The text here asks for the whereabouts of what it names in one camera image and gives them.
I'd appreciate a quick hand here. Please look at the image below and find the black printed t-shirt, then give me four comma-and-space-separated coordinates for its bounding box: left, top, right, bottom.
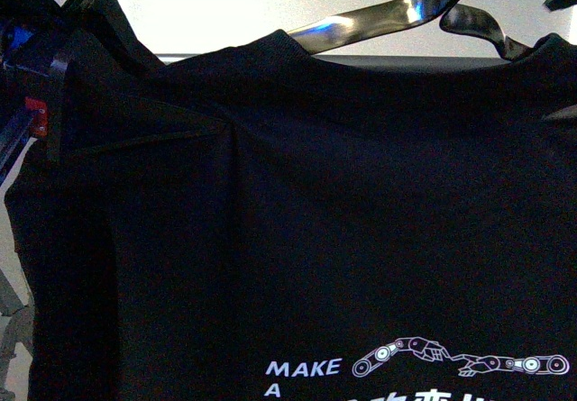
4, 0, 577, 401

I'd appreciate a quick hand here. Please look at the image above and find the shiny metal clothes hanger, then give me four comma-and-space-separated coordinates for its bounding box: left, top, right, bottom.
288, 0, 534, 61

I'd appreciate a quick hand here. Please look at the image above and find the grey metal clothes rack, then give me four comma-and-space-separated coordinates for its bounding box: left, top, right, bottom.
1, 272, 34, 400

